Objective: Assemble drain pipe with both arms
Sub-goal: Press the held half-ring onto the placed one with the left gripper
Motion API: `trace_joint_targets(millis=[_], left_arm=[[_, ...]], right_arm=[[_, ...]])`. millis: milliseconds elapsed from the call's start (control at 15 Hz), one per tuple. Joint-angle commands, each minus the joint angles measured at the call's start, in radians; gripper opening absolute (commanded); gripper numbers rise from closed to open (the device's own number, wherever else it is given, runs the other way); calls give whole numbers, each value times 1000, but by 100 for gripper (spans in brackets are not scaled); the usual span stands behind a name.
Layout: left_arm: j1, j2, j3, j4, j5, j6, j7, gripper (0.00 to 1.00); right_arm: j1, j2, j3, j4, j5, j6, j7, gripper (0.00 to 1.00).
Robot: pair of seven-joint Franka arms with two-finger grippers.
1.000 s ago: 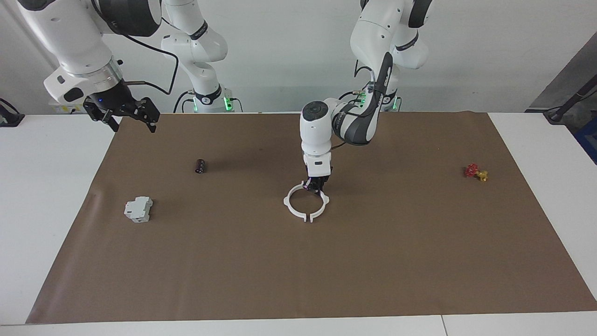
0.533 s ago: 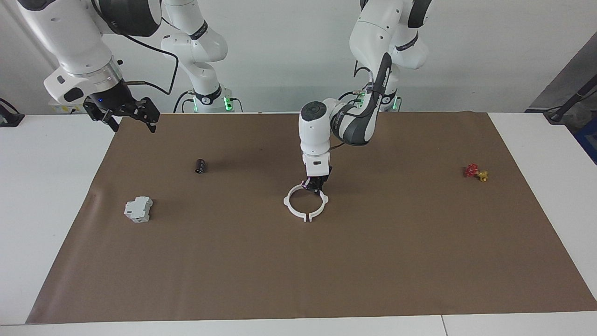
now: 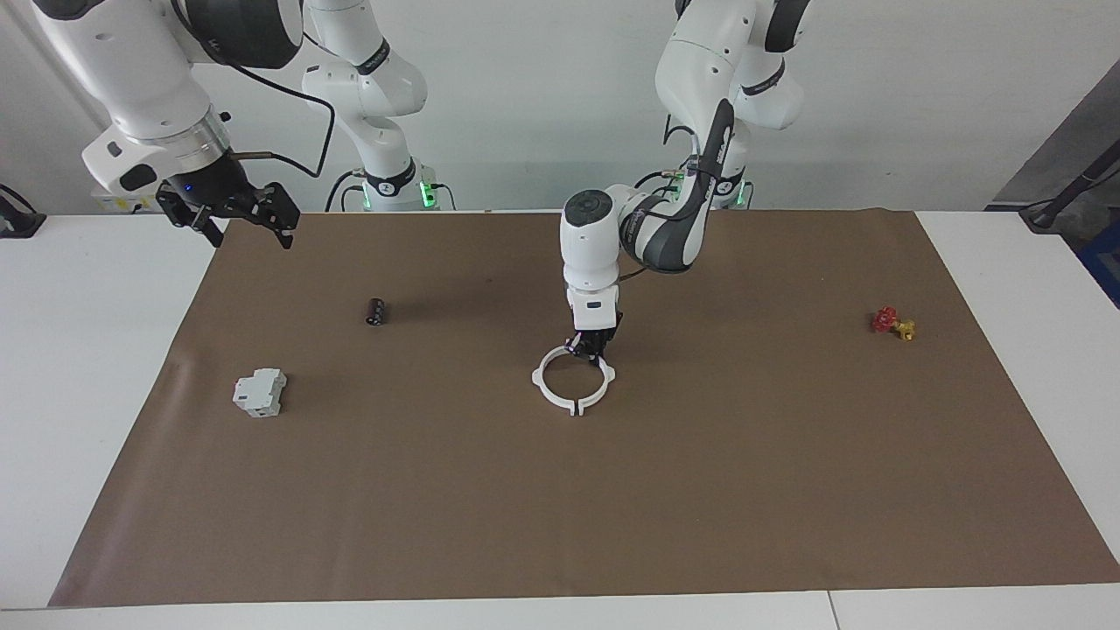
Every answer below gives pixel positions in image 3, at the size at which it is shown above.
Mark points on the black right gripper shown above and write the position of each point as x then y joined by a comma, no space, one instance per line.
219,191

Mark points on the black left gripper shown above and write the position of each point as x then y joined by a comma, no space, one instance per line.
599,337

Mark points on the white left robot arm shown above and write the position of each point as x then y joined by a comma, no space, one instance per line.
591,236

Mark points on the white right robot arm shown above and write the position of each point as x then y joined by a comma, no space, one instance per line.
131,70

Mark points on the black cylindrical capacitor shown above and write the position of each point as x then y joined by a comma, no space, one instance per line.
376,312

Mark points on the brown paper mat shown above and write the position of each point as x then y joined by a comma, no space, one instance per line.
560,507

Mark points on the white circuit breaker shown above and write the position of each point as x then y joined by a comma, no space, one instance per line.
261,392

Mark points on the black table clamp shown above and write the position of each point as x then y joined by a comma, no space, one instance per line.
19,220

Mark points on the red and brass valve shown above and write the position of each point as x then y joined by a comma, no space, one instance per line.
887,321

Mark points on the black stand pole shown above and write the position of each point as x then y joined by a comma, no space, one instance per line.
1072,188

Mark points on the dark grey panel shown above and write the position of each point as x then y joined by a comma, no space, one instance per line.
1063,144

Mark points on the blue box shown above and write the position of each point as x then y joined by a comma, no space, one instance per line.
1104,262

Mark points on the white wall socket box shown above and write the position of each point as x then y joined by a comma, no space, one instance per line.
118,203

